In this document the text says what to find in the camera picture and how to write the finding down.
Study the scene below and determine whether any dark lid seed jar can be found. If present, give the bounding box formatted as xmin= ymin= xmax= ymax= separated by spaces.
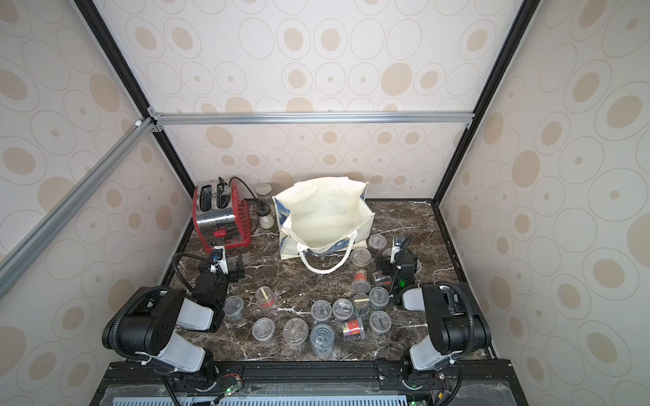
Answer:
xmin=352 ymin=293 xmax=372 ymax=318

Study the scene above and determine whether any red label jar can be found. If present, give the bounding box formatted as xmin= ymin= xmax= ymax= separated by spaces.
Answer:
xmin=342 ymin=317 xmax=366 ymax=341

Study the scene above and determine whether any cream canvas tote bag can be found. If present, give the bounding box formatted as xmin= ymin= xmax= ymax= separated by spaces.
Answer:
xmin=273 ymin=177 xmax=375 ymax=275

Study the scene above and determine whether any wide clear seed jar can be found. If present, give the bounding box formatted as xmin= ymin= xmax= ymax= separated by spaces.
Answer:
xmin=283 ymin=317 xmax=310 ymax=350

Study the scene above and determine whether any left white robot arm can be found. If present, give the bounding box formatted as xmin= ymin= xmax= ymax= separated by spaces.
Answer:
xmin=102 ymin=247 xmax=245 ymax=385

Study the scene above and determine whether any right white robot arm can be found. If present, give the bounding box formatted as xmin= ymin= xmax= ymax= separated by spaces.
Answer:
xmin=377 ymin=255 xmax=492 ymax=388

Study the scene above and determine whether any small bottle behind bag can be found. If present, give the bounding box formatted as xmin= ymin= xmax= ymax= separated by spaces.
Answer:
xmin=256 ymin=205 xmax=274 ymax=230

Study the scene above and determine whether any seed jar in bag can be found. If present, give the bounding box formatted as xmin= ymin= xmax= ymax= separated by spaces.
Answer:
xmin=311 ymin=299 xmax=333 ymax=323

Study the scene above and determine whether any red chrome toaster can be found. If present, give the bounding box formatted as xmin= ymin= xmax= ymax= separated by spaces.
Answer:
xmin=192 ymin=178 xmax=252 ymax=254

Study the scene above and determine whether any glass spice shaker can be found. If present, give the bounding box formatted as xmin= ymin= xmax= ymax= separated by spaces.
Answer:
xmin=255 ymin=183 xmax=273 ymax=206

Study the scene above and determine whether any left diagonal aluminium bar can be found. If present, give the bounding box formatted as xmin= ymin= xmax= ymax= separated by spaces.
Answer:
xmin=1 ymin=118 xmax=154 ymax=296

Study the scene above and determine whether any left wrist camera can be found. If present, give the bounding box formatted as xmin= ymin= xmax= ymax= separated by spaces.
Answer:
xmin=208 ymin=246 xmax=229 ymax=275

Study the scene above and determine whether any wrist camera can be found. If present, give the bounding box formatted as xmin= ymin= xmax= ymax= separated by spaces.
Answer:
xmin=390 ymin=237 xmax=407 ymax=264
xmin=208 ymin=246 xmax=229 ymax=275

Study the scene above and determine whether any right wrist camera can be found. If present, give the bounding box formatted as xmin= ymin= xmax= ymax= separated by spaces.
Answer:
xmin=390 ymin=237 xmax=407 ymax=264

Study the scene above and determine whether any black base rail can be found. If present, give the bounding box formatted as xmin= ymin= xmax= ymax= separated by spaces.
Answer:
xmin=91 ymin=359 xmax=527 ymax=405

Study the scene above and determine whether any horizontal aluminium frame bar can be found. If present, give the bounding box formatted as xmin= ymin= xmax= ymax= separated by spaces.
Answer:
xmin=153 ymin=111 xmax=475 ymax=125

